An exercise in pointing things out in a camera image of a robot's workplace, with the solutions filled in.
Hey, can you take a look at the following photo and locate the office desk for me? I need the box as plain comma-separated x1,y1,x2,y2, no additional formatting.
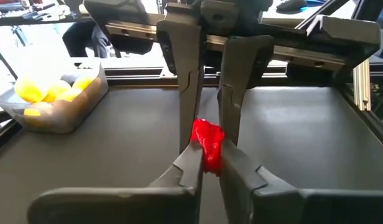
0,0,98,80

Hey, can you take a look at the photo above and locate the person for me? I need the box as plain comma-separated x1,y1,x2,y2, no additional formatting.
61,0,113,59

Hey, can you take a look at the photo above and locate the black table mat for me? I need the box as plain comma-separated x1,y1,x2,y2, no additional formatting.
0,85,383,224

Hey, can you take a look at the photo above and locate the translucent grey plastic bin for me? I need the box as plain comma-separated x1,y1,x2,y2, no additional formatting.
0,60,109,134

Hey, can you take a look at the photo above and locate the red strawberry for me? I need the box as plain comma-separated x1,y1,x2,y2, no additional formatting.
190,118,226,177

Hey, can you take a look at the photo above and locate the silver aluminium extrusion post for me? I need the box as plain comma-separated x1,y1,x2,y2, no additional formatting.
352,58,372,112

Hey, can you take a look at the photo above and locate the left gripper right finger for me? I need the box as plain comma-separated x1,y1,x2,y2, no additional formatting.
218,139,383,224

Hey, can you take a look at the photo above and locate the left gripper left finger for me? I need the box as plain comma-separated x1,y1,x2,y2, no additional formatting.
27,139,205,224

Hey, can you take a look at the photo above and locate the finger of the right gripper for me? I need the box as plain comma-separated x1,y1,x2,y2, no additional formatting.
156,20,206,155
218,34,275,146

